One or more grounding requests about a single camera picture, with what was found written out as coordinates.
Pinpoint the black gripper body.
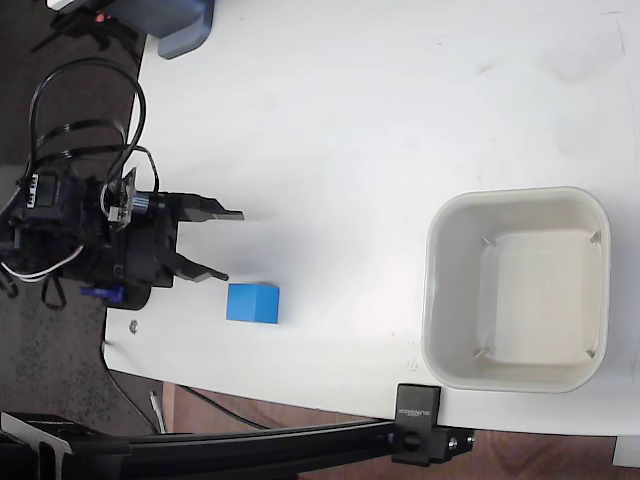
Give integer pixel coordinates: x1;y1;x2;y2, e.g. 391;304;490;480
110;191;177;290

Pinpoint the blue cube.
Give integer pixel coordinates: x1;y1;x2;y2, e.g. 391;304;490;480
225;282;282;326

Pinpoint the white square plastic bin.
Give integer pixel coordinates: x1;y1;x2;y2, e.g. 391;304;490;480
420;185;613;394

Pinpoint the blue table clamp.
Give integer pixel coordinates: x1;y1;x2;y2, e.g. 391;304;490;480
79;284;127;305

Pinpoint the blue-gray plastic stand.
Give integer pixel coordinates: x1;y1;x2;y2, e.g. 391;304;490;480
107;0;217;61

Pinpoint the black tripod with orange dot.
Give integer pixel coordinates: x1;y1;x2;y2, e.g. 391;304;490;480
30;7;147;66

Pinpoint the white device edge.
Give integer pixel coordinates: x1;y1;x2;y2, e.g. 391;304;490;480
45;0;101;12

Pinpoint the white paper sheet corner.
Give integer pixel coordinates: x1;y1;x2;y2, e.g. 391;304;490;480
611;434;640;469

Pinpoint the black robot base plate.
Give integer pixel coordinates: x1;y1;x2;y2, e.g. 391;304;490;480
102;284;152;310

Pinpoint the gripper camera circuit board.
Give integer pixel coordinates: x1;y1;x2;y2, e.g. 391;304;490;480
101;167;167;232

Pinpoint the black strap loop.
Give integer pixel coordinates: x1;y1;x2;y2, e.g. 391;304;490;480
41;276;68;311

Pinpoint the white wire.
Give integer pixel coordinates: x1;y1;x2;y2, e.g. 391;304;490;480
0;243;84;282

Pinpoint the black round camera cable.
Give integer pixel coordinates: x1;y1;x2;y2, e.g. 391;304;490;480
28;57;162;201

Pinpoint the black cable under table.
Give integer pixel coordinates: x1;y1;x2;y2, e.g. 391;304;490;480
101;341;274;434

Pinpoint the black flat motor cable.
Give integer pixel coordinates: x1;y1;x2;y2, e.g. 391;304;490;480
33;116;129;164

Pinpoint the black aluminium rail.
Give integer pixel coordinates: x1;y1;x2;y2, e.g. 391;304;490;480
0;410;401;480

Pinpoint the black rail clamp bracket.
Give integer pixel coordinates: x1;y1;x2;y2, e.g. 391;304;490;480
390;383;476;467

